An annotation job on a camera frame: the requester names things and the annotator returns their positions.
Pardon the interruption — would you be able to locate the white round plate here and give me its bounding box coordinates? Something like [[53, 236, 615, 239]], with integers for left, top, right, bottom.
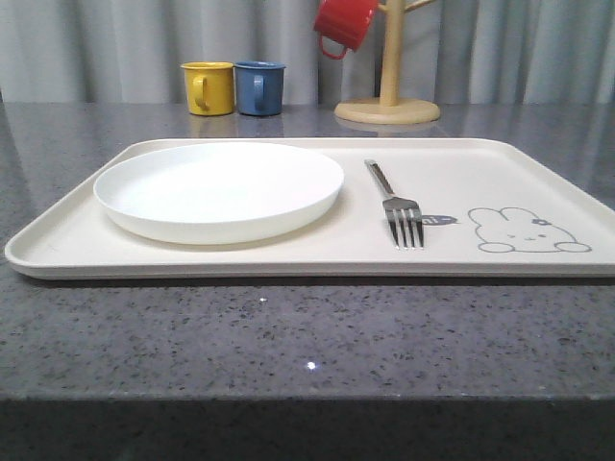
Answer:
[[93, 141, 344, 245]]

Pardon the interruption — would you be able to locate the silver metal fork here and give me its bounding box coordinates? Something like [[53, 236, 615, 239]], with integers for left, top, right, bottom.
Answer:
[[364, 159, 425, 250]]

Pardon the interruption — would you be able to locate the cream rabbit print tray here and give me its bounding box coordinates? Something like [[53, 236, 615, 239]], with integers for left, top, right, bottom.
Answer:
[[5, 137, 614, 279]]

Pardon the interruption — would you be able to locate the wooden mug tree stand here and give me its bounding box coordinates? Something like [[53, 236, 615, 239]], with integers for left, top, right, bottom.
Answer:
[[334, 1, 440, 125]]

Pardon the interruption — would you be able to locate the blue mug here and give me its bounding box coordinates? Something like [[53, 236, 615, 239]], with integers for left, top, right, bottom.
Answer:
[[234, 61, 285, 116]]

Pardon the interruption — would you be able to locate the yellow mug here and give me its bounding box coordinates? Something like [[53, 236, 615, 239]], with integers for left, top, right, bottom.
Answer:
[[182, 61, 235, 116]]

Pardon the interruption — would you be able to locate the red mug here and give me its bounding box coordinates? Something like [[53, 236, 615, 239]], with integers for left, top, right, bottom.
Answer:
[[313, 0, 380, 60]]

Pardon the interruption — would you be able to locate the grey pleated curtain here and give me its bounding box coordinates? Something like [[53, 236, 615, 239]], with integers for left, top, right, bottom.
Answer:
[[1, 1, 614, 105]]

